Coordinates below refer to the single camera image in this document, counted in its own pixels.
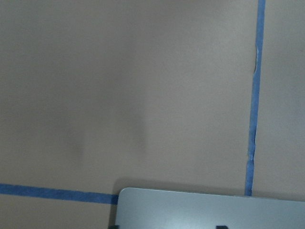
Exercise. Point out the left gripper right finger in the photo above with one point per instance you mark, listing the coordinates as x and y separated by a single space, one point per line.
221 227

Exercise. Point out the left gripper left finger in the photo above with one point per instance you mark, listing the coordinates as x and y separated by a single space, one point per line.
113 227

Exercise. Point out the grey laptop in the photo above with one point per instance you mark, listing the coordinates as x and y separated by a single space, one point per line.
140 208

